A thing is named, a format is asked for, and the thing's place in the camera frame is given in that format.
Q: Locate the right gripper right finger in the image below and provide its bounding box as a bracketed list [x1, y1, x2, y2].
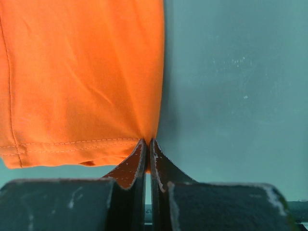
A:
[149, 139, 299, 231]

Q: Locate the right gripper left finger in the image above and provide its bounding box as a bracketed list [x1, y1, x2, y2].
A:
[0, 140, 147, 231]

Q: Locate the orange t shirt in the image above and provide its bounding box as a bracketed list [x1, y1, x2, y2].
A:
[0, 0, 165, 169]

